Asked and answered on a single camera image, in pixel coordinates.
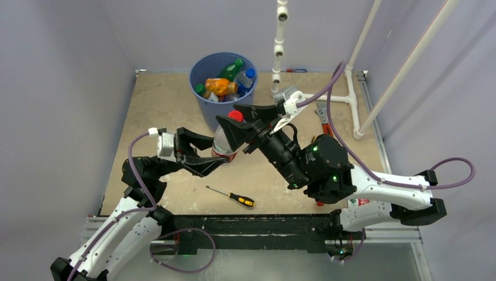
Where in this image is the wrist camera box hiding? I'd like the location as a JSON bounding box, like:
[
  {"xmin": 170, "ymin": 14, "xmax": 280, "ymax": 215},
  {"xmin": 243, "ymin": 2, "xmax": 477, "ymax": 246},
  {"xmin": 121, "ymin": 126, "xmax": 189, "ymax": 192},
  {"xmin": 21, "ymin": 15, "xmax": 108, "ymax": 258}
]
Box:
[
  {"xmin": 273, "ymin": 85, "xmax": 306, "ymax": 133},
  {"xmin": 148, "ymin": 128, "xmax": 177, "ymax": 162}
]

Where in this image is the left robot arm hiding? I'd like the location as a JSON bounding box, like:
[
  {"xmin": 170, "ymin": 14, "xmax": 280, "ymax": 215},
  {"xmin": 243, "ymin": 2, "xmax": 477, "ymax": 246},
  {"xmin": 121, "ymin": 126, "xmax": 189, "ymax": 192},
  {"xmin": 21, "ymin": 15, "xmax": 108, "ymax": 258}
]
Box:
[{"xmin": 50, "ymin": 128, "xmax": 228, "ymax": 280}]

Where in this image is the red cap clear bottle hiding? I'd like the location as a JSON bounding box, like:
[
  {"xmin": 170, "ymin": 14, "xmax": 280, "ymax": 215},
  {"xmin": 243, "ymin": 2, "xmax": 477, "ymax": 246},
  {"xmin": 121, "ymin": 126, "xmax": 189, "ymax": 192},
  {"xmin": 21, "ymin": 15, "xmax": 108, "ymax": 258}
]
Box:
[{"xmin": 316, "ymin": 199, "xmax": 370, "ymax": 210}]

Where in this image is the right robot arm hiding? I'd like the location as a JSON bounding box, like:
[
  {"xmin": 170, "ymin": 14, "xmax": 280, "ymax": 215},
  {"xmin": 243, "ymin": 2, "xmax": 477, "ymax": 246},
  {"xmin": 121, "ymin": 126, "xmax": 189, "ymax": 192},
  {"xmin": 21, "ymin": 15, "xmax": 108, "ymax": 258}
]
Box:
[{"xmin": 216, "ymin": 103, "xmax": 447, "ymax": 238}]

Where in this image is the orange juice bottle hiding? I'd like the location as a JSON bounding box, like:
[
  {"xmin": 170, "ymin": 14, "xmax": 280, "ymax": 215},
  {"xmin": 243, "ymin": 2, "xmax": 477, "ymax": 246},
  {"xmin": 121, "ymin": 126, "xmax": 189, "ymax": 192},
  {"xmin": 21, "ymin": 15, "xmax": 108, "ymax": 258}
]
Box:
[{"xmin": 205, "ymin": 78, "xmax": 239, "ymax": 96}]

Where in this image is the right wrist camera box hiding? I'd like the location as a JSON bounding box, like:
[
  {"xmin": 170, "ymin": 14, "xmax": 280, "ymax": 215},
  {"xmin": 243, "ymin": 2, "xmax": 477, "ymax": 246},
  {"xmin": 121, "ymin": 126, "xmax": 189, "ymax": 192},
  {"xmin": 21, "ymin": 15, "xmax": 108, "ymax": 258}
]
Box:
[{"xmin": 273, "ymin": 85, "xmax": 306, "ymax": 133}]

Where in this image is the green cap tea bottle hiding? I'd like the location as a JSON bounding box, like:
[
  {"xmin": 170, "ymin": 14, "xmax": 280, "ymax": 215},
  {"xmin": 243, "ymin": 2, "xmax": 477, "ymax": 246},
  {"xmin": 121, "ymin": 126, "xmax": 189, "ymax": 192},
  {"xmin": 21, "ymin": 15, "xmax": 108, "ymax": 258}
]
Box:
[{"xmin": 193, "ymin": 84, "xmax": 219, "ymax": 102}]

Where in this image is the red label clear bottle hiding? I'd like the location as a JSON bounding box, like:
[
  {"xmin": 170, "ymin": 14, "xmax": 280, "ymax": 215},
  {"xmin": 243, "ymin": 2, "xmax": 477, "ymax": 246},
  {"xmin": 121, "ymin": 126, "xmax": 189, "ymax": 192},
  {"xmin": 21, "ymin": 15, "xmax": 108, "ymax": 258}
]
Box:
[{"xmin": 211, "ymin": 110, "xmax": 244, "ymax": 163}]

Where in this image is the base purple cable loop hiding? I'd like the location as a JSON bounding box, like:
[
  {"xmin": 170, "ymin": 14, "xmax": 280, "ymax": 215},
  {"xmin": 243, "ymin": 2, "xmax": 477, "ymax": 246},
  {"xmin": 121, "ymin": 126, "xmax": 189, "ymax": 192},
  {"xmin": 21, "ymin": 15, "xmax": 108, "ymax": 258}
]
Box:
[{"xmin": 149, "ymin": 228, "xmax": 216, "ymax": 276}]

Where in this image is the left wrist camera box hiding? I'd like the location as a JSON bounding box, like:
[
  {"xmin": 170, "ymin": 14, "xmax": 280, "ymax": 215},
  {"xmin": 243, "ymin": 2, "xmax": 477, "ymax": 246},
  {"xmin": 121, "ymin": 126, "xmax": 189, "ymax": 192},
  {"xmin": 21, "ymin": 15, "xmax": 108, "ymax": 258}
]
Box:
[{"xmin": 148, "ymin": 128, "xmax": 177, "ymax": 162}]

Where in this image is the black yellow screwdriver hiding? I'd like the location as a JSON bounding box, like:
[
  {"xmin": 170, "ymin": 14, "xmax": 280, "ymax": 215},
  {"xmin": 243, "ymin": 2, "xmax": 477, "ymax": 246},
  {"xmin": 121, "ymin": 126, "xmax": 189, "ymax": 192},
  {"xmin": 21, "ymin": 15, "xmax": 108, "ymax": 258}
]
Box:
[{"xmin": 206, "ymin": 186, "xmax": 255, "ymax": 207}]

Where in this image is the white PVC pipe frame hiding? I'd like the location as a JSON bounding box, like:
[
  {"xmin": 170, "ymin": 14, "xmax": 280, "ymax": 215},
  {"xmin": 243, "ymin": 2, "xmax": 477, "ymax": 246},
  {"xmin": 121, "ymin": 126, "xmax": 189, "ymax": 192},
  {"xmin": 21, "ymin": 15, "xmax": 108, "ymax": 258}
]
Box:
[{"xmin": 270, "ymin": 0, "xmax": 462, "ymax": 141}]

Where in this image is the blue plastic bin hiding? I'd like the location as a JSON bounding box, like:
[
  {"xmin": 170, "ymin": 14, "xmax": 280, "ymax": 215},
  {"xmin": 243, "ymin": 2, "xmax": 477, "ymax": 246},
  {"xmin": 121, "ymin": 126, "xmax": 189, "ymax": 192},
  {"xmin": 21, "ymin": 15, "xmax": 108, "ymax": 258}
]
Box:
[{"xmin": 188, "ymin": 52, "xmax": 256, "ymax": 132}]

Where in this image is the green plastic bottle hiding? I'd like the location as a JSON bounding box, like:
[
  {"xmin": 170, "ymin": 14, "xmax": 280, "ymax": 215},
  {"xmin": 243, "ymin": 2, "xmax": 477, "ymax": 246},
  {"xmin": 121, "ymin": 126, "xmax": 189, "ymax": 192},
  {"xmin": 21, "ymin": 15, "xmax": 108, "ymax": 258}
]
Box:
[{"xmin": 218, "ymin": 58, "xmax": 244, "ymax": 82}]

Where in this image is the small Pepsi bottle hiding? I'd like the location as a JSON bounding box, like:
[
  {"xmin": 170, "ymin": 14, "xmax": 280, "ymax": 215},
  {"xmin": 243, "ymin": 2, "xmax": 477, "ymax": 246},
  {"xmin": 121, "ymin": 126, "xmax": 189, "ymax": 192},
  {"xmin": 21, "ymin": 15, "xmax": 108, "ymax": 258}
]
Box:
[{"xmin": 234, "ymin": 68, "xmax": 256, "ymax": 97}]

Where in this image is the red handled adjustable wrench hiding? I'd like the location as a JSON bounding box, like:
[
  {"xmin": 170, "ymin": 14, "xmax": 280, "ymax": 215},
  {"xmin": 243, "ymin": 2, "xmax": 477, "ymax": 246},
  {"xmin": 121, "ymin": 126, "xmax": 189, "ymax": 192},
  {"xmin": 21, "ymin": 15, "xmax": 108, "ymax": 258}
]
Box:
[{"xmin": 314, "ymin": 101, "xmax": 334, "ymax": 137}]

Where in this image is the red blue screwdriver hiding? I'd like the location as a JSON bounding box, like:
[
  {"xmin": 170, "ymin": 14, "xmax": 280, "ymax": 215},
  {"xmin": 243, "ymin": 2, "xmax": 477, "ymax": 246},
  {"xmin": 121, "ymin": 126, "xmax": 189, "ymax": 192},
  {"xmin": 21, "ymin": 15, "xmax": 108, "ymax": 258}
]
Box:
[{"xmin": 283, "ymin": 68, "xmax": 308, "ymax": 73}]

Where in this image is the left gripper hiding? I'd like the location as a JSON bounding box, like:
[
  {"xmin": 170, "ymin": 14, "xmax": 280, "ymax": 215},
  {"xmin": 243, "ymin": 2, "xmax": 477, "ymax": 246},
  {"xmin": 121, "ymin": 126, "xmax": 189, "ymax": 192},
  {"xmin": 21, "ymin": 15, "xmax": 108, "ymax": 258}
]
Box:
[{"xmin": 153, "ymin": 128, "xmax": 229, "ymax": 179}]

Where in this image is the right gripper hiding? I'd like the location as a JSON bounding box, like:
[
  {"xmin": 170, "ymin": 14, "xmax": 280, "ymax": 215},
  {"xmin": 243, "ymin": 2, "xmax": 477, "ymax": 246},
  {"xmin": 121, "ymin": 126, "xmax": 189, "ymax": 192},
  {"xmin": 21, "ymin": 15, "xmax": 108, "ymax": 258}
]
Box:
[{"xmin": 216, "ymin": 103, "xmax": 309, "ymax": 191}]

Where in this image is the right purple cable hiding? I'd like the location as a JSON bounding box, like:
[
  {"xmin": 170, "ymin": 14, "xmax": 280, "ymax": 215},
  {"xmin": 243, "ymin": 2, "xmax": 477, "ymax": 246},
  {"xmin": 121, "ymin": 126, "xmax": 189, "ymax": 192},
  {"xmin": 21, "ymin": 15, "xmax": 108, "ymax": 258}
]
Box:
[{"xmin": 296, "ymin": 60, "xmax": 476, "ymax": 191}]

